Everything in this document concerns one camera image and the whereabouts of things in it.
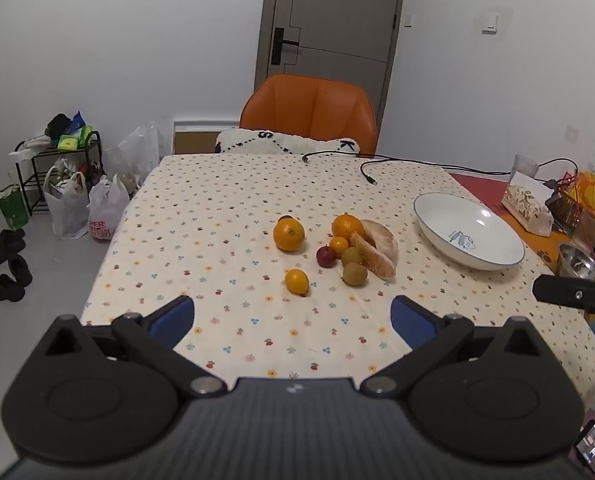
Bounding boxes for green and blue packets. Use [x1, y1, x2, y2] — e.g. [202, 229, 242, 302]
[57, 110, 95, 151]

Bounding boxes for black door handle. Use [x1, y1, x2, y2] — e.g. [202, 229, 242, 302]
[271, 27, 299, 66]

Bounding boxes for white plastic bag red print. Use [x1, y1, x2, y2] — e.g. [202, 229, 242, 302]
[87, 175, 130, 243]

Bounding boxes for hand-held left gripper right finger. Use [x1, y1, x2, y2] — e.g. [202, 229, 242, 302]
[360, 295, 553, 400]

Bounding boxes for white plate blue rim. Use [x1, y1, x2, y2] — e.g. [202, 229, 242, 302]
[413, 192, 527, 272]

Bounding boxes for orange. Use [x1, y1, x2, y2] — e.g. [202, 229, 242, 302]
[272, 216, 306, 253]
[332, 213, 365, 241]

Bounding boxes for red table mat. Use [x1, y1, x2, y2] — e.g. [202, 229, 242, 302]
[450, 172, 571, 273]

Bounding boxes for white cushion black pattern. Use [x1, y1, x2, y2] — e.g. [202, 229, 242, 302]
[214, 129, 362, 157]

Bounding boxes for patterned snack bag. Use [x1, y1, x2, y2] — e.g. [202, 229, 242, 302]
[501, 171, 555, 237]

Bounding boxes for dark cap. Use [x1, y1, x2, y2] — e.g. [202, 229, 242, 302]
[44, 114, 73, 138]

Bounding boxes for black metal rack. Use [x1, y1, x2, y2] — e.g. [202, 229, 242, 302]
[14, 131, 102, 216]

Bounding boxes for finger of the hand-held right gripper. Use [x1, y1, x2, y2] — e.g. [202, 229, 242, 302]
[531, 273, 595, 322]

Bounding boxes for black slipper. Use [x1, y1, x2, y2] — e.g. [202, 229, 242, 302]
[0, 229, 27, 267]
[0, 255, 33, 302]

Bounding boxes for peeled pomelo segment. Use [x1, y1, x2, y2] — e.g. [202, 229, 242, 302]
[360, 219, 399, 266]
[350, 232, 396, 280]

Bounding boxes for grey door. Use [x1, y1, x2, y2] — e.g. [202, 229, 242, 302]
[254, 0, 408, 158]

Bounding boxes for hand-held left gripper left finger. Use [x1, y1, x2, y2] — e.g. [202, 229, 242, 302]
[42, 295, 228, 400]

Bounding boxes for black cable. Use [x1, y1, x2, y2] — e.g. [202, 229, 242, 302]
[361, 158, 579, 186]
[302, 149, 401, 163]

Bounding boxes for clear plastic bag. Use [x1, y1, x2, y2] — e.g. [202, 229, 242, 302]
[104, 122, 160, 196]

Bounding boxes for green paper bag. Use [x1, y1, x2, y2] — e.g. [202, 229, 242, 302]
[0, 185, 30, 231]

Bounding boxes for dark wire basket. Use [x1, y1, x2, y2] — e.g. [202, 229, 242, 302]
[546, 180, 595, 236]

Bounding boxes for clear glass cup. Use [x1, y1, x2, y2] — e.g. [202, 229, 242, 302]
[508, 154, 541, 181]

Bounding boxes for white wooden panel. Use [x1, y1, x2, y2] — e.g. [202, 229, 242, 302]
[171, 119, 240, 155]

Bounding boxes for oval kumquat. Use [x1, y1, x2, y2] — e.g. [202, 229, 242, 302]
[284, 268, 311, 296]

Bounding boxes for floral tablecloth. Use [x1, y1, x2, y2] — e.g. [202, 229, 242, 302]
[80, 152, 595, 396]

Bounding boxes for orange chair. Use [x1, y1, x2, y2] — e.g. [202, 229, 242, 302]
[239, 74, 379, 157]

